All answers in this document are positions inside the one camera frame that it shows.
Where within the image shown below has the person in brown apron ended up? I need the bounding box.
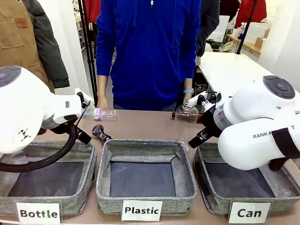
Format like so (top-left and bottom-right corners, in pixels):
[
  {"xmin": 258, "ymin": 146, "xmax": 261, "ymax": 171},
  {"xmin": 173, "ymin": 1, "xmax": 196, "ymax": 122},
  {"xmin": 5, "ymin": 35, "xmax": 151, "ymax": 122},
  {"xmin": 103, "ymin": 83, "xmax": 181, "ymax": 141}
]
[{"xmin": 0, "ymin": 0, "xmax": 70, "ymax": 94}]

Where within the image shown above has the person in dark jacket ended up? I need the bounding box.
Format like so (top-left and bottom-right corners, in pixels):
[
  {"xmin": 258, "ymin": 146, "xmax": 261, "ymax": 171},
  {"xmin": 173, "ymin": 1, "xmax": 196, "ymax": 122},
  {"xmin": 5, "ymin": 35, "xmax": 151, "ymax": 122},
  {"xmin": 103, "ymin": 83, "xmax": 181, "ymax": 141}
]
[{"xmin": 195, "ymin": 0, "xmax": 221, "ymax": 58}]

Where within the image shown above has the grey basket labelled Bottle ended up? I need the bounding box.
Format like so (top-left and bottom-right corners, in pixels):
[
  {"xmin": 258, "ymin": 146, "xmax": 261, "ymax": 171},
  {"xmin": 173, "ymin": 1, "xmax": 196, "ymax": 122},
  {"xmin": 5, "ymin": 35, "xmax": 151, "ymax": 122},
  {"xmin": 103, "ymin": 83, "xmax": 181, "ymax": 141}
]
[{"xmin": 0, "ymin": 140, "xmax": 98, "ymax": 217}]

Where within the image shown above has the clear labelled plastic bottle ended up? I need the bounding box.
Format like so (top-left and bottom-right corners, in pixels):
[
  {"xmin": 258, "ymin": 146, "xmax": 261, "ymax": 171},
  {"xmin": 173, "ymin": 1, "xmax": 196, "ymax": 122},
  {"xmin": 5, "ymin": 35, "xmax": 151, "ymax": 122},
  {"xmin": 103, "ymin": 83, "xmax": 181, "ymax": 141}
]
[{"xmin": 82, "ymin": 107, "xmax": 118, "ymax": 122}]

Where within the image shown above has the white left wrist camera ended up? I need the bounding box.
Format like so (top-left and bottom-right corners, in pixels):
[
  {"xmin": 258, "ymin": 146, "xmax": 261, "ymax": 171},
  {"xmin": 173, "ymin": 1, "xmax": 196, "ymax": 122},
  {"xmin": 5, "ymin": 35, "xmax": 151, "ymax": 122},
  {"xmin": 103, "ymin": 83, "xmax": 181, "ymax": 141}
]
[{"xmin": 74, "ymin": 87, "xmax": 95, "ymax": 109}]

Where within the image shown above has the black braided cable sleeve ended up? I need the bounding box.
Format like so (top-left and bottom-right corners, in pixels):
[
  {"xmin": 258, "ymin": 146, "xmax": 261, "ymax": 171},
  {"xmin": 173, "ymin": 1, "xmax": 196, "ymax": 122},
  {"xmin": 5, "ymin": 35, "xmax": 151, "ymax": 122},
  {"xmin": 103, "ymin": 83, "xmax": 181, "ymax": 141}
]
[{"xmin": 0, "ymin": 121, "xmax": 79, "ymax": 173}]

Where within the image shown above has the large white box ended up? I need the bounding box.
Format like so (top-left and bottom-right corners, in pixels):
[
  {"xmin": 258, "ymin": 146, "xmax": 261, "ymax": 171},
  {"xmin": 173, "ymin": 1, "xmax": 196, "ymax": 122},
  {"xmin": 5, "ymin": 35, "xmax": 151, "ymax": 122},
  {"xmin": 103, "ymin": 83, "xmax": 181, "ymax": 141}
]
[{"xmin": 207, "ymin": 15, "xmax": 231, "ymax": 43}]

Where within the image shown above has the person's left hand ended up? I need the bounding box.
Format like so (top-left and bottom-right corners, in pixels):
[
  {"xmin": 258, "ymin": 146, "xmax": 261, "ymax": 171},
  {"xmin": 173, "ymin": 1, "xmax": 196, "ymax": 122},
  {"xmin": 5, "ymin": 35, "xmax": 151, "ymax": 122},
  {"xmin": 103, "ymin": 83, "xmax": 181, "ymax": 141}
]
[{"xmin": 182, "ymin": 93, "xmax": 193, "ymax": 106}]

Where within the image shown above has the white Plastic label card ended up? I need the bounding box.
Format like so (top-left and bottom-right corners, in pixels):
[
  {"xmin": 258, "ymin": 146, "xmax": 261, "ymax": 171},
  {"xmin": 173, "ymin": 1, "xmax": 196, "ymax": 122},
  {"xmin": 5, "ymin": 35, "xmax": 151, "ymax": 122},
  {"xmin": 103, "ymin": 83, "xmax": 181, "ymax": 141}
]
[{"xmin": 120, "ymin": 200, "xmax": 163, "ymax": 222}]

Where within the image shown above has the grey basket labelled Can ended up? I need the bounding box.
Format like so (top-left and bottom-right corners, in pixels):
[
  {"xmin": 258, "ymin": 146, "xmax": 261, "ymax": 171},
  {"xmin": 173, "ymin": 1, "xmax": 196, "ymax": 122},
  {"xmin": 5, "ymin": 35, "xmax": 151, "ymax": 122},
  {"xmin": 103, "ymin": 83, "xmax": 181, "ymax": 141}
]
[{"xmin": 193, "ymin": 142, "xmax": 300, "ymax": 216}]

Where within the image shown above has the person's right hand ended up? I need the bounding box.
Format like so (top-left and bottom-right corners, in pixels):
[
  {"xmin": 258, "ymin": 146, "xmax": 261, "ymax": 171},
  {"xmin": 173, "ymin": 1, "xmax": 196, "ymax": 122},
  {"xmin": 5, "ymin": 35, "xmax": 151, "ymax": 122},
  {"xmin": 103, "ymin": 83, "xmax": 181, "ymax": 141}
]
[{"xmin": 97, "ymin": 95, "xmax": 110, "ymax": 110}]

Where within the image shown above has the red hanging garment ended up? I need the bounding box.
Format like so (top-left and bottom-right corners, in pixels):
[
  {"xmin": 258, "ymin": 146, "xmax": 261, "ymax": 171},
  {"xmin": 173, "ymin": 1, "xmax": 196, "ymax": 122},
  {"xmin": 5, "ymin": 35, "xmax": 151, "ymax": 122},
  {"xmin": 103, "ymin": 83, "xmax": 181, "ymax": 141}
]
[
  {"xmin": 84, "ymin": 0, "xmax": 102, "ymax": 24},
  {"xmin": 234, "ymin": 0, "xmax": 267, "ymax": 29}
]

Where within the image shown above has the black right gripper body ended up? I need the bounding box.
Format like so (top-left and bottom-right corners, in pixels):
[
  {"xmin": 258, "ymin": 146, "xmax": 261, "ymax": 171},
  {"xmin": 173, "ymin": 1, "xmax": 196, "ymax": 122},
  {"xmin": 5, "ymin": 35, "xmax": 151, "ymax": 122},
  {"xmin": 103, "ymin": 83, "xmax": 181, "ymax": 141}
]
[{"xmin": 201, "ymin": 105, "xmax": 222, "ymax": 139}]

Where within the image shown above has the wooden shelf board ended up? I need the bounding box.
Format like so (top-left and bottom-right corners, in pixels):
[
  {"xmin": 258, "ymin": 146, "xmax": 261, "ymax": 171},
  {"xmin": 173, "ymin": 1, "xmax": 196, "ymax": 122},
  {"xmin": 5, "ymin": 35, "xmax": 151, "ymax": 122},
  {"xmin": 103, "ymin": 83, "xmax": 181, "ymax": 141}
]
[{"xmin": 225, "ymin": 33, "xmax": 262, "ymax": 55}]

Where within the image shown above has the brown cardboard box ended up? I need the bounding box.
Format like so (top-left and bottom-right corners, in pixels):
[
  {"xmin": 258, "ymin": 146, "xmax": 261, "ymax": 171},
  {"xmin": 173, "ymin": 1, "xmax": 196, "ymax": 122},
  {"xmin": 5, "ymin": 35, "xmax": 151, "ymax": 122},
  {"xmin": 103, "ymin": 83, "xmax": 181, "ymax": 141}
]
[{"xmin": 255, "ymin": 30, "xmax": 270, "ymax": 49}]

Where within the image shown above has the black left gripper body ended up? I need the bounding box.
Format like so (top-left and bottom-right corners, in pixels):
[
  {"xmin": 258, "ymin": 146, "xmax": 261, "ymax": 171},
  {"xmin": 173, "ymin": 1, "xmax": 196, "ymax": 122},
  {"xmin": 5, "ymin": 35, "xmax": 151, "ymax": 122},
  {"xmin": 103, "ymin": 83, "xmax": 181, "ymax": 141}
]
[{"xmin": 52, "ymin": 121, "xmax": 92, "ymax": 145}]

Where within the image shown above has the white Can label card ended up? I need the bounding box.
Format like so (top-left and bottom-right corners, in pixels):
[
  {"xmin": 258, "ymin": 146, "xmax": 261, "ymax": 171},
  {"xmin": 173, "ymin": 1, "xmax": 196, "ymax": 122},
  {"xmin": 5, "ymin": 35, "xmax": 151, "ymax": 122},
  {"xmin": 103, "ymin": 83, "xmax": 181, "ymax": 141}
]
[{"xmin": 228, "ymin": 202, "xmax": 271, "ymax": 224}]

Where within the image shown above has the clear black-capped plastic bottle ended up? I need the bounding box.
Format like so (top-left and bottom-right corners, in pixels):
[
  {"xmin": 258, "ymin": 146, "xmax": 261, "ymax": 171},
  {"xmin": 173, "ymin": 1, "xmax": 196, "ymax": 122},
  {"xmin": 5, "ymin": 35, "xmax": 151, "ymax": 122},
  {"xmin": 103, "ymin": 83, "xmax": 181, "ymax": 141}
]
[{"xmin": 174, "ymin": 98, "xmax": 199, "ymax": 124}]

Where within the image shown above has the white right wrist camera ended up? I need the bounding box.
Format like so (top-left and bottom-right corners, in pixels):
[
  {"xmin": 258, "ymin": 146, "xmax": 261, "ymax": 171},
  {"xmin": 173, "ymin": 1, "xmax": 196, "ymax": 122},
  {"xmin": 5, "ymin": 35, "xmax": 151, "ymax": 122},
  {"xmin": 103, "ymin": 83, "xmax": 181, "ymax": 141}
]
[{"xmin": 188, "ymin": 92, "xmax": 207, "ymax": 106}]

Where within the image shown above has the grey basket labelled Plastic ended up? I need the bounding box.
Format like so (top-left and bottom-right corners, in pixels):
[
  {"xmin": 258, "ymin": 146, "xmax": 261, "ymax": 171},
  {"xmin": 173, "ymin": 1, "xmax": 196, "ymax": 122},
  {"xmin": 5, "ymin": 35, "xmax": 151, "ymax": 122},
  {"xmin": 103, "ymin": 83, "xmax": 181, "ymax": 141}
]
[{"xmin": 95, "ymin": 138, "xmax": 198, "ymax": 217}]

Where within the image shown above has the white Bottle label card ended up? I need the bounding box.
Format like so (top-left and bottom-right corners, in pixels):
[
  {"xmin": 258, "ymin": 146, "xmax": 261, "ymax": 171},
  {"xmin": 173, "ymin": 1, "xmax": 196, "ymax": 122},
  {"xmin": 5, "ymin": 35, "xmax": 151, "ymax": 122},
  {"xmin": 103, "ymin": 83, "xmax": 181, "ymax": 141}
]
[{"xmin": 15, "ymin": 202, "xmax": 61, "ymax": 225}]

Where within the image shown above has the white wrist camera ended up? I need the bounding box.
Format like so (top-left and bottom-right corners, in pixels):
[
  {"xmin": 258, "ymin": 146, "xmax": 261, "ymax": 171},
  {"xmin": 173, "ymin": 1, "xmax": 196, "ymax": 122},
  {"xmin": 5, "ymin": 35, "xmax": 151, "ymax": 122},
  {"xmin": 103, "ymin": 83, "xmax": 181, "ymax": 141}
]
[
  {"xmin": 74, "ymin": 87, "xmax": 95, "ymax": 109},
  {"xmin": 188, "ymin": 92, "xmax": 207, "ymax": 106}
]

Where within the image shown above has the stack of white boxes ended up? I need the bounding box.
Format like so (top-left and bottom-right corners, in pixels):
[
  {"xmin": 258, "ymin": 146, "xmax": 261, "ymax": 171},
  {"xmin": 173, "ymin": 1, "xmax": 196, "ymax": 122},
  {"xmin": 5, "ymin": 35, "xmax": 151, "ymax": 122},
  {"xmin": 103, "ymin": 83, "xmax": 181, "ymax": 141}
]
[{"xmin": 239, "ymin": 21, "xmax": 270, "ymax": 45}]

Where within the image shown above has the person's right forearm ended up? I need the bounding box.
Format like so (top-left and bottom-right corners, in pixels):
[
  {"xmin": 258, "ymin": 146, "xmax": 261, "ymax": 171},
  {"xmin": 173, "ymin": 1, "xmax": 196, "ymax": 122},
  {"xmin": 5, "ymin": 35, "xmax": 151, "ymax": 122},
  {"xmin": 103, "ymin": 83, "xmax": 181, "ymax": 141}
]
[{"xmin": 96, "ymin": 74, "xmax": 109, "ymax": 97}]

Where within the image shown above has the person in blue hoodie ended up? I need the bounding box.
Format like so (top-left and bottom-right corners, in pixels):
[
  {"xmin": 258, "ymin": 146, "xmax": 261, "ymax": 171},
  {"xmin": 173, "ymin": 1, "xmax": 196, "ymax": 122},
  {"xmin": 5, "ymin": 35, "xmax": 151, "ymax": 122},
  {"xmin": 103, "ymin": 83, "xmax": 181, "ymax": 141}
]
[{"xmin": 95, "ymin": 0, "xmax": 203, "ymax": 112}]

